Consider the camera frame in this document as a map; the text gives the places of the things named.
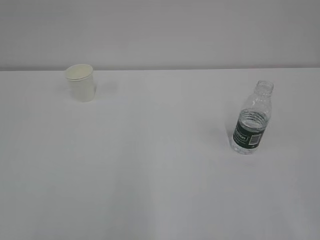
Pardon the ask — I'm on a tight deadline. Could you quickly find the white paper cup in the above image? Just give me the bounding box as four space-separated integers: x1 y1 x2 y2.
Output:
64 64 96 103

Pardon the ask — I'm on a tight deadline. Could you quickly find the clear plastic water bottle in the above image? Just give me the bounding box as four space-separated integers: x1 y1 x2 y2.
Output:
230 80 274 155

